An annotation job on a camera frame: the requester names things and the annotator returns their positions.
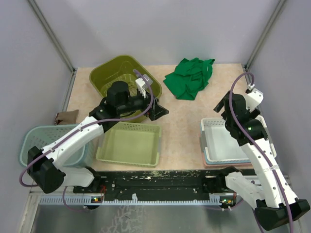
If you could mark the teal perforated basket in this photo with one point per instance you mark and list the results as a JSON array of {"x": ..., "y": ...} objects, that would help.
[{"x": 44, "y": 135}]

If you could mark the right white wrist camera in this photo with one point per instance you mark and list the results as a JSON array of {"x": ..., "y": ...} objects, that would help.
[{"x": 253, "y": 97}]

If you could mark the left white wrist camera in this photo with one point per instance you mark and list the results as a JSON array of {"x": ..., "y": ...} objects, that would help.
[{"x": 142, "y": 85}]

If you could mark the green cloth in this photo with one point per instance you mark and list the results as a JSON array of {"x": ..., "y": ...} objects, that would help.
[{"x": 189, "y": 78}]

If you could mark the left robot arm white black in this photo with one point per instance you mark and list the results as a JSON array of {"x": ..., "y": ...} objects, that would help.
[{"x": 45, "y": 165}]

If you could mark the white perforated basket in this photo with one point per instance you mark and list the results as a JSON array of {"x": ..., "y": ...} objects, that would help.
[{"x": 218, "y": 143}]

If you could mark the brown small pouch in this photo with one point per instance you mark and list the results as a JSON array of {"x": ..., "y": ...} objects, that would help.
[{"x": 66, "y": 118}]

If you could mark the light blue perforated basket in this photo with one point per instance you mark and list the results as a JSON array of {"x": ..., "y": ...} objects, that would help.
[{"x": 206, "y": 157}]

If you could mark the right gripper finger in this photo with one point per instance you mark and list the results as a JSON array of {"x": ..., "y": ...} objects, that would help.
[
  {"x": 219, "y": 106},
  {"x": 224, "y": 115}
]

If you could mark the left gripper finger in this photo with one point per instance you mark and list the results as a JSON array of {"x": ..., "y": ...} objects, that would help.
[
  {"x": 160, "y": 112},
  {"x": 157, "y": 107}
]

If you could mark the pink perforated basket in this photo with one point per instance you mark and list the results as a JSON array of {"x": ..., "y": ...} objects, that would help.
[{"x": 221, "y": 166}]

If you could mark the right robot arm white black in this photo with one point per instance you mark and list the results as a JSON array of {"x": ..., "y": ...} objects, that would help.
[{"x": 274, "y": 204}]

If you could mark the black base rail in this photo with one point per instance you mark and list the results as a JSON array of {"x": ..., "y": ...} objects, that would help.
[{"x": 159, "y": 185}]

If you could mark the light green shallow tray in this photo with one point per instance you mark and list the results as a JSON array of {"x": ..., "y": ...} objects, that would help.
[{"x": 134, "y": 144}]

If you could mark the large olive green container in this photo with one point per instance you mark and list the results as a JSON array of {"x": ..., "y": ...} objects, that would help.
[{"x": 114, "y": 72}]

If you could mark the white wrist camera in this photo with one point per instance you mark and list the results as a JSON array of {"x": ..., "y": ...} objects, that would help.
[
  {"x": 253, "y": 97},
  {"x": 142, "y": 85}
]

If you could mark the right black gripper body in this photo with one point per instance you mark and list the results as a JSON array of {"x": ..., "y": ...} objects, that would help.
[{"x": 228, "y": 122}]

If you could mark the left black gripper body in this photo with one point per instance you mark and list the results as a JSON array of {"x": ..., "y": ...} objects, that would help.
[{"x": 149, "y": 112}]

